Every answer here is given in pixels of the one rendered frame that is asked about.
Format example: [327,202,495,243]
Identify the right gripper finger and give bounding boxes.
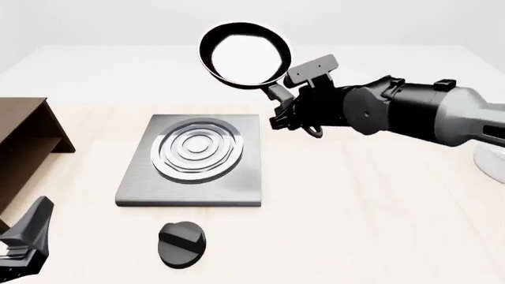
[273,88,297,113]
[269,109,300,132]

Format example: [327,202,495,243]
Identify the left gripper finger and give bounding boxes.
[10,194,54,253]

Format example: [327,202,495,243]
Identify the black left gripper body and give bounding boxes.
[0,233,50,282]

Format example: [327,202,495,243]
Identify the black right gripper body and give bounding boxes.
[294,78,348,132]

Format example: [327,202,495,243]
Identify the black frying pan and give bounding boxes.
[197,21,324,140]

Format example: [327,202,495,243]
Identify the flat grey stove plate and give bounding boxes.
[115,114,264,208]

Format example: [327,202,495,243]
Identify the round black stove knob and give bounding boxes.
[157,220,208,270]

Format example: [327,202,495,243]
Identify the brown wooden cabinet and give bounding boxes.
[0,97,77,232]

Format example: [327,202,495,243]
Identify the white rounded vessel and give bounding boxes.
[473,144,505,185]

